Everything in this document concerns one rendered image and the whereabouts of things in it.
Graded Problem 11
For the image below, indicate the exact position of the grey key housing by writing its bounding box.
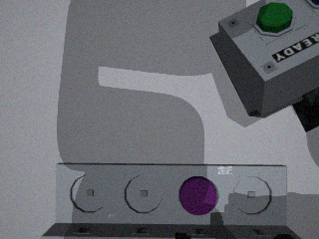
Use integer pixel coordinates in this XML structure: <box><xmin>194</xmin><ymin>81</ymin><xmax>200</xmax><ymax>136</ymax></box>
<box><xmin>209</xmin><ymin>0</ymin><xmax>319</xmax><ymax>132</ymax></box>

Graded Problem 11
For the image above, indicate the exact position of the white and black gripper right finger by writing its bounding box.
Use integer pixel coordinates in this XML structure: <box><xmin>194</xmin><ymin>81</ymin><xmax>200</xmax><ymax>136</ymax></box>
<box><xmin>273</xmin><ymin>234</ymin><xmax>294</xmax><ymax>239</ymax></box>

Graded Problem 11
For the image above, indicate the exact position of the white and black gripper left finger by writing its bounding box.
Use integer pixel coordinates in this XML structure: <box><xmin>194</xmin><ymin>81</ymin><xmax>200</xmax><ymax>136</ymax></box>
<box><xmin>175</xmin><ymin>233</ymin><xmax>190</xmax><ymax>239</ymax></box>

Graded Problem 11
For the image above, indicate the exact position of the grey rectangular panel with round recesses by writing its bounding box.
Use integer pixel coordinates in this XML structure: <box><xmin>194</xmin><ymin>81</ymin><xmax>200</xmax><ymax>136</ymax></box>
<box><xmin>41</xmin><ymin>163</ymin><xmax>301</xmax><ymax>239</ymax></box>

